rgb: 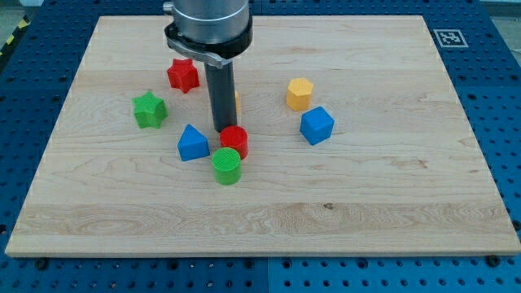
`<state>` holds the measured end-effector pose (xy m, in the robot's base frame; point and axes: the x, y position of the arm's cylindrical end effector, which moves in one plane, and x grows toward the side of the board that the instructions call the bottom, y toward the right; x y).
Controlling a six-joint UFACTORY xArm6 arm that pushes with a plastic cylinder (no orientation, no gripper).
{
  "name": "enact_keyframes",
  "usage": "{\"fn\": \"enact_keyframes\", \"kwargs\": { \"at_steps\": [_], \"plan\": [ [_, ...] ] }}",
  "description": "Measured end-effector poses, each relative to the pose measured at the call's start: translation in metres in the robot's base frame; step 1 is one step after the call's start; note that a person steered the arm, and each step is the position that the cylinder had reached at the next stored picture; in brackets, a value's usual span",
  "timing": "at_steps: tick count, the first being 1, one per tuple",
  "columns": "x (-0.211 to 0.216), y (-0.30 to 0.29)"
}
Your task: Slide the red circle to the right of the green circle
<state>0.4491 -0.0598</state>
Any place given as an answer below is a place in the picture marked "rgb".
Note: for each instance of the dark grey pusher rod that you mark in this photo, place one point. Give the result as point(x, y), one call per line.
point(221, 93)

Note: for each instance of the red cylinder block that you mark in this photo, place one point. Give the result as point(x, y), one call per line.
point(235, 137)

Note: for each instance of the yellow block behind rod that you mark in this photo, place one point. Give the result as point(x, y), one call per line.
point(237, 103)

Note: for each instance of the red star block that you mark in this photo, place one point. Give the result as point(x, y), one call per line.
point(183, 75)

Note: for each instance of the blue triangle block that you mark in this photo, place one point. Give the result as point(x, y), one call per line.
point(192, 144)

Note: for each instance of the green star block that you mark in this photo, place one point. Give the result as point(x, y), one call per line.
point(149, 110)

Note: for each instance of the yellow hexagon block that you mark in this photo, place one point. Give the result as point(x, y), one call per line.
point(299, 94)

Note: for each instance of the green cylinder block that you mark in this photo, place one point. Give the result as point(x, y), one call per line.
point(226, 163)

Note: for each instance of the blue cube block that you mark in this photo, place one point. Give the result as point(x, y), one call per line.
point(316, 125)

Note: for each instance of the wooden board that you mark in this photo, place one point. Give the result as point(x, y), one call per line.
point(401, 174)

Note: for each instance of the white fiducial marker tag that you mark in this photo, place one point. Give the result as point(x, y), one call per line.
point(450, 38)

